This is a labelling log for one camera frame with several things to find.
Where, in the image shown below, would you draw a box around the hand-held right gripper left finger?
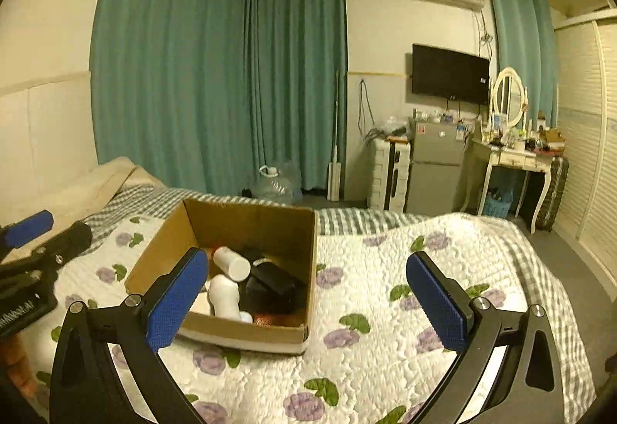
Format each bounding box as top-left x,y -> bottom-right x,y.
49,248 -> 210,424

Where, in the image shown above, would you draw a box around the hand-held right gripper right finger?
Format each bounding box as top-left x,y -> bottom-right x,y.
406,251 -> 565,424

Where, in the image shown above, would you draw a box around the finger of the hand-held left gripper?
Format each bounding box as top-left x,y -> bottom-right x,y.
0,210 -> 54,252
0,221 -> 93,283

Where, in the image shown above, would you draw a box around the white plastic bottle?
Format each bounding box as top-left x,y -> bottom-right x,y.
207,274 -> 243,321

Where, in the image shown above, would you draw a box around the white tube with red cap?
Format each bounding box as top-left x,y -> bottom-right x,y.
208,247 -> 251,282

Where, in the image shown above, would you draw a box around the red patterned wallet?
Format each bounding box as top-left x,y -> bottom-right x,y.
253,312 -> 290,327

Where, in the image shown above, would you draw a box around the black rectangular case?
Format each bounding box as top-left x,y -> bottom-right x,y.
246,260 -> 298,298

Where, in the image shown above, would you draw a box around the cardboard box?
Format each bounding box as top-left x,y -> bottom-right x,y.
124,198 -> 318,355

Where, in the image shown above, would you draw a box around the person's left hand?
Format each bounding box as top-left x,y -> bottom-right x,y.
0,334 -> 38,400

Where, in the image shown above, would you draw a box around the white floral quilt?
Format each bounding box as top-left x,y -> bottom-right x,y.
19,212 -> 550,424

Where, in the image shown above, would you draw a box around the white padded headboard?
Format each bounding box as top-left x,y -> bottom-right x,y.
0,71 -> 99,213

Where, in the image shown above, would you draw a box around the blue plastic basket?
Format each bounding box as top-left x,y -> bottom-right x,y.
482,188 -> 514,218

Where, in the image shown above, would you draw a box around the silver small fridge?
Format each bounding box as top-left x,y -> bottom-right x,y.
407,118 -> 466,215

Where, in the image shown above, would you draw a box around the clear water jug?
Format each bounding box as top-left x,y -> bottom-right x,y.
251,161 -> 304,205

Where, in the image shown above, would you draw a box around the white flat mop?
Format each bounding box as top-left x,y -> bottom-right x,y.
328,69 -> 344,202

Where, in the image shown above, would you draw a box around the dark checkered suitcase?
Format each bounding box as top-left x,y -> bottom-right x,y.
535,156 -> 570,232

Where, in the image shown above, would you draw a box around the white vanity table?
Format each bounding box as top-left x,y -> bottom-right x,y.
463,137 -> 560,234

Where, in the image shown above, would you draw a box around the clear plastic bag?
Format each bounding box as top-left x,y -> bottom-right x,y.
376,115 -> 410,140

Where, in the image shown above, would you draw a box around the wide green curtain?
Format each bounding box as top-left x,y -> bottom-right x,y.
91,0 -> 254,196

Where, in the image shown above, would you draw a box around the white louvred wardrobe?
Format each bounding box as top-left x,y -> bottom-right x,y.
552,9 -> 617,261

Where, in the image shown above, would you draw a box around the oval vanity mirror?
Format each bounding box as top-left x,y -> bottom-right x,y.
491,67 -> 528,128

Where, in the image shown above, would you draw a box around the green corner curtain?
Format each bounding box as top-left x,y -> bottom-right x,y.
248,0 -> 348,198

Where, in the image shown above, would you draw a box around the air conditioner pipe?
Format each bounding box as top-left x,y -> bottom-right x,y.
475,9 -> 495,58

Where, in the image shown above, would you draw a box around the narrow green curtain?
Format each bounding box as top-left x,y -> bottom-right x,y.
484,0 -> 562,126

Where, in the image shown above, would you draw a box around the hanging black cables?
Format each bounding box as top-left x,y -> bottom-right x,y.
357,79 -> 379,145

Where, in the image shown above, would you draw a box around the black wall television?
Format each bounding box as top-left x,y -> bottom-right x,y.
412,43 -> 491,105

